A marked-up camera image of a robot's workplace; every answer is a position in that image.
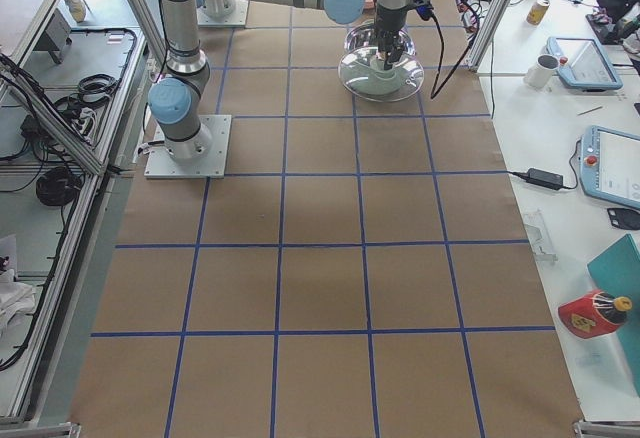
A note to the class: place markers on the white mug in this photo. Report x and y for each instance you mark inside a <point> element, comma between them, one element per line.
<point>541,71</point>

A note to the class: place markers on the far teach pendant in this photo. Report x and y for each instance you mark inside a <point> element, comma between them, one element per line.
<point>585,64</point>

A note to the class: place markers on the small black power brick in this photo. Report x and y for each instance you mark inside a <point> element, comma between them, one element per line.
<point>541,178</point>

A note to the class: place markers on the teal folder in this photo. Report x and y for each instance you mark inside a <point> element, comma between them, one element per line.
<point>616,271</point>

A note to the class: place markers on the teach pendant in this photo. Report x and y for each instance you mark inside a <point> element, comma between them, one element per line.
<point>609,165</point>
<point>585,64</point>

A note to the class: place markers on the pale green electric pot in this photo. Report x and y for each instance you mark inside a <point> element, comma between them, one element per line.
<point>364,35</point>

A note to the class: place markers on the red bottle yellow cap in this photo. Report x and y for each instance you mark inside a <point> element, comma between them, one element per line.
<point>595,314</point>

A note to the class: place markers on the glass pot lid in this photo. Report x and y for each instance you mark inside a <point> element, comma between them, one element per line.
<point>362,72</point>

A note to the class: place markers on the near teach pendant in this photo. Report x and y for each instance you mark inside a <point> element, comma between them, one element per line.
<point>609,165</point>

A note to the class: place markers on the yellow drink can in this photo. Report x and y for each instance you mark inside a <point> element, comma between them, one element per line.
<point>537,12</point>

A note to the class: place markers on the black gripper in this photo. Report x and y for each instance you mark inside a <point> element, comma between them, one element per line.
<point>388,20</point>

